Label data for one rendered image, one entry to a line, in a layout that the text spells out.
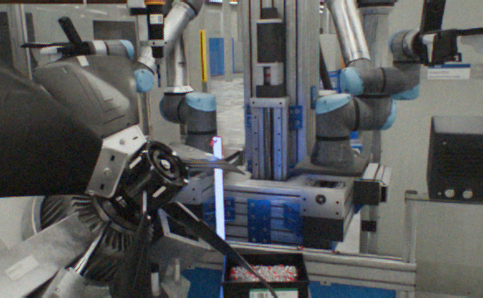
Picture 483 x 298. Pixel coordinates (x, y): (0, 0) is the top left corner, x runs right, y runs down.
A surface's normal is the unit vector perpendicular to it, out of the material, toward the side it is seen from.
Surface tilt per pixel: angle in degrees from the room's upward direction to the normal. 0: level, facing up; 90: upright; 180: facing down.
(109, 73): 38
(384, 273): 90
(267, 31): 90
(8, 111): 76
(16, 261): 50
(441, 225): 90
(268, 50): 90
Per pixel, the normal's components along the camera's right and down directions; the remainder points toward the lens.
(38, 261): 0.72, -0.60
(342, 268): -0.29, 0.21
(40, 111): 0.74, -0.11
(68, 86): 0.22, -0.52
